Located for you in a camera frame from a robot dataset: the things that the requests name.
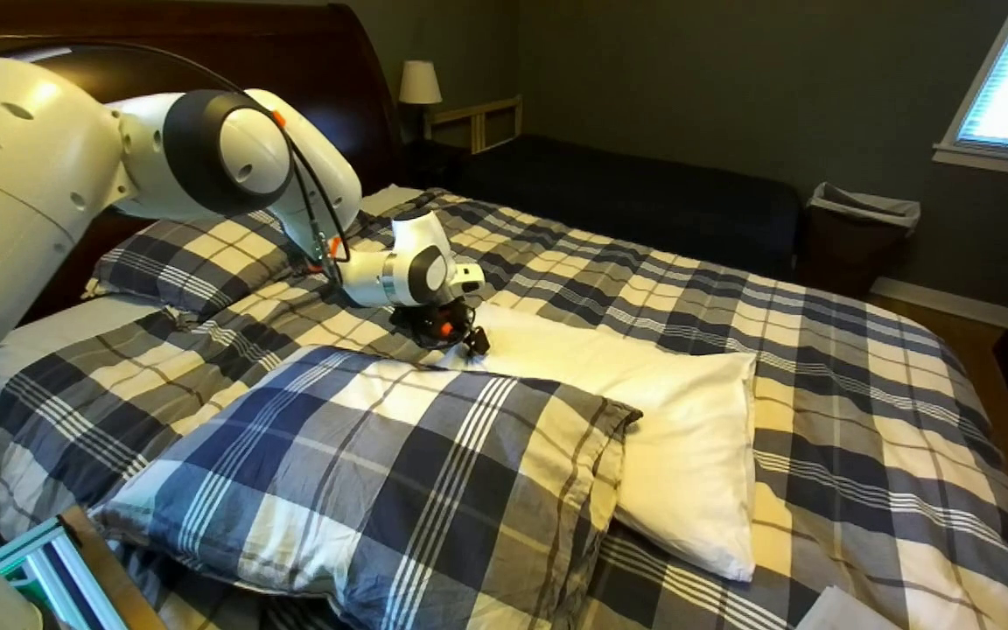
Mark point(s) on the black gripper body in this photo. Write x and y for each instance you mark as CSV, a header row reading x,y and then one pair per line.
x,y
438,316

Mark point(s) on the white pillow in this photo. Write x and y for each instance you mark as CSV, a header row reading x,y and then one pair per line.
x,y
666,432

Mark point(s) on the large checked pillow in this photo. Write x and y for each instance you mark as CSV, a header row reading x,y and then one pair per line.
x,y
385,478

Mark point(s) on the table lamp white shade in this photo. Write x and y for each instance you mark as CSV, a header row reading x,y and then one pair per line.
x,y
417,81

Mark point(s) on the dark wooden headboard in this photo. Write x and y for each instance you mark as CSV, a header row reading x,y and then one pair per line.
x,y
331,59

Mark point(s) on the dark futon sofa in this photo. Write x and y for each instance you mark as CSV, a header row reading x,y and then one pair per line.
x,y
644,199

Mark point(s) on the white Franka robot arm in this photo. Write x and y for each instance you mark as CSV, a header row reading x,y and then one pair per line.
x,y
36,176

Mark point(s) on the brown lined waste bin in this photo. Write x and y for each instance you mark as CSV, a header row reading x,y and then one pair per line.
x,y
858,232

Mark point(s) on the light wooden shelf box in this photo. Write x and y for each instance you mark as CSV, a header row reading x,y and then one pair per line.
x,y
473,125

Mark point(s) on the teal wooden frame stand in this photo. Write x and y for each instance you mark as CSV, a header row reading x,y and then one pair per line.
x,y
61,573

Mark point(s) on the white bed sheet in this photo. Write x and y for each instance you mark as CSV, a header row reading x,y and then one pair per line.
x,y
51,333

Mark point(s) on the small checked pillow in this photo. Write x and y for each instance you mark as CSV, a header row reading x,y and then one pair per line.
x,y
190,263

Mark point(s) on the checked plaid comforter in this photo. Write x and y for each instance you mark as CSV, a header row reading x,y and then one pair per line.
x,y
854,443

